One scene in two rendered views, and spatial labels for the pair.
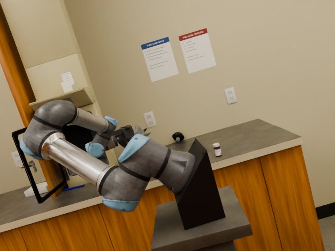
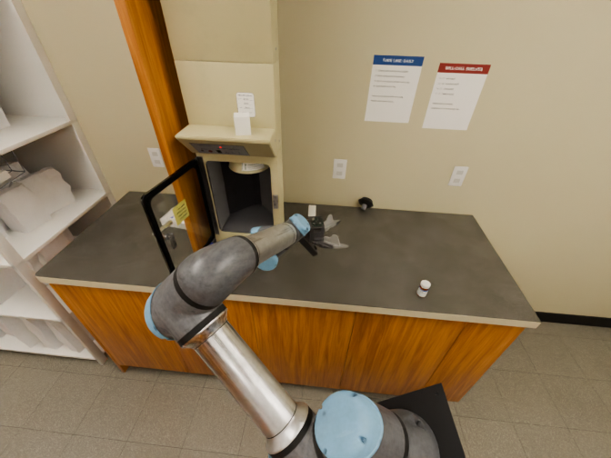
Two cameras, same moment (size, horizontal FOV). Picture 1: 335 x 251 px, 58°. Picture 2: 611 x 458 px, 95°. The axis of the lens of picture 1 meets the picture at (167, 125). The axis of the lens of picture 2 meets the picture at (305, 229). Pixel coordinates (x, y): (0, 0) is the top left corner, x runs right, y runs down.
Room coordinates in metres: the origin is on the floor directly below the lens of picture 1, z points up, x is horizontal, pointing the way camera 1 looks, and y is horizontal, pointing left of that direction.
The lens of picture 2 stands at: (0.83, 0.22, 1.85)
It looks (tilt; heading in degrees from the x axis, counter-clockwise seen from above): 39 degrees down; 3
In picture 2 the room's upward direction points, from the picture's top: 2 degrees clockwise
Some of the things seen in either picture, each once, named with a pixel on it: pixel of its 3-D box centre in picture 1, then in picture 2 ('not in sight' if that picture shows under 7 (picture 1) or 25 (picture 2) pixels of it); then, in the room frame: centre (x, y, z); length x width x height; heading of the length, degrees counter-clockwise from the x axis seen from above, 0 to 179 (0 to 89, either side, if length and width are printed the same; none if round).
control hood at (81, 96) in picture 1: (62, 102); (228, 145); (1.77, 0.55, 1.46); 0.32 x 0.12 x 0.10; 89
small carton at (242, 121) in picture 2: (67, 86); (242, 124); (1.77, 0.49, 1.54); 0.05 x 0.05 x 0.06; 15
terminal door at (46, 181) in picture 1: (42, 160); (185, 221); (1.67, 0.73, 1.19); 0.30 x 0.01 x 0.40; 169
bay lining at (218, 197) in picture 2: (84, 139); (249, 186); (1.95, 0.54, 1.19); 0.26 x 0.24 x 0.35; 89
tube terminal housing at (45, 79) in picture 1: (78, 120); (246, 159); (1.95, 0.54, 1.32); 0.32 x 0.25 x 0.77; 89
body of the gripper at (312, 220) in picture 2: (123, 135); (308, 231); (1.65, 0.25, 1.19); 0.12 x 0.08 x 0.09; 100
